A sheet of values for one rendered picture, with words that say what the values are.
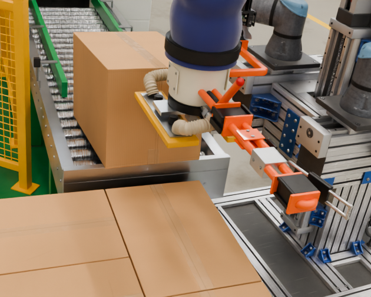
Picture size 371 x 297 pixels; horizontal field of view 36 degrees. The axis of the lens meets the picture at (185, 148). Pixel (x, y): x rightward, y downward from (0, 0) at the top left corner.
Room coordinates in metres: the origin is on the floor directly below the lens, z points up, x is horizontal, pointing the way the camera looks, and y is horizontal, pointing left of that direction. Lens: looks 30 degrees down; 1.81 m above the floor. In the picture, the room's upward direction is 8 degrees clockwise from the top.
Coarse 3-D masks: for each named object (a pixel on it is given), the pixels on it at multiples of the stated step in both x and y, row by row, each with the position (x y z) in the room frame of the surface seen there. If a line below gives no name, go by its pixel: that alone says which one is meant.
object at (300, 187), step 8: (280, 176) 1.09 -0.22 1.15; (288, 176) 1.09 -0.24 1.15; (296, 176) 1.09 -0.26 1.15; (304, 176) 1.10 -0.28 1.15; (272, 184) 1.08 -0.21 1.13; (280, 184) 1.08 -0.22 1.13; (288, 184) 1.05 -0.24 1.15; (296, 184) 1.06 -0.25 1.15; (304, 184) 1.06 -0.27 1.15; (312, 184) 1.07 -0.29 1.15; (272, 192) 1.08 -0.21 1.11; (280, 192) 1.07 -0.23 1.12; (288, 192) 1.04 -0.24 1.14; (296, 192) 1.03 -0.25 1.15; (304, 192) 1.03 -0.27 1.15; (312, 192) 1.04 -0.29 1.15; (280, 200) 1.05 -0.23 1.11; (288, 200) 1.04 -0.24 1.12; (296, 200) 1.02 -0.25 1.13; (288, 208) 1.01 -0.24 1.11; (296, 208) 1.02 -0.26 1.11
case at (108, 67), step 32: (96, 32) 2.44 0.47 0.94; (128, 32) 2.50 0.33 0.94; (96, 64) 2.02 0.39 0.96; (128, 64) 1.97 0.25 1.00; (160, 64) 2.01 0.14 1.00; (96, 96) 2.00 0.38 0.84; (128, 96) 1.90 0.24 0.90; (96, 128) 1.98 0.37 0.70; (128, 128) 1.89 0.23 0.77; (128, 160) 1.88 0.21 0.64; (160, 160) 1.93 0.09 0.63
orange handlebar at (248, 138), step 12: (252, 60) 1.83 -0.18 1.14; (240, 72) 1.71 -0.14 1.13; (252, 72) 1.73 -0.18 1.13; (264, 72) 1.75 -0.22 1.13; (204, 96) 1.49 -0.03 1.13; (216, 96) 1.51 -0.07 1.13; (240, 132) 1.29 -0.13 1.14; (252, 132) 1.30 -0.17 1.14; (240, 144) 1.27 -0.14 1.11; (252, 144) 1.24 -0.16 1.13; (264, 144) 1.25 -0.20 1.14; (264, 168) 1.15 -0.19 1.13; (288, 168) 1.15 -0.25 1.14; (300, 204) 1.01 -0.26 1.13; (312, 204) 1.02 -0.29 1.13
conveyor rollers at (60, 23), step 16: (32, 16) 3.69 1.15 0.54; (48, 16) 3.73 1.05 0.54; (64, 16) 3.77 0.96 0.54; (80, 16) 3.82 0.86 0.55; (96, 16) 3.86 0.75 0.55; (32, 32) 3.42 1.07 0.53; (48, 32) 3.46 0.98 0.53; (64, 32) 3.50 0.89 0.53; (64, 48) 3.17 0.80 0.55; (48, 64) 2.94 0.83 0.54; (64, 64) 2.97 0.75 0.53; (48, 80) 2.70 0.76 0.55; (64, 112) 2.37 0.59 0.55; (64, 128) 2.26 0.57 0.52; (80, 128) 2.24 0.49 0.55; (80, 144) 2.12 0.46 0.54; (80, 160) 2.03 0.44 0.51; (96, 160) 1.99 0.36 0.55
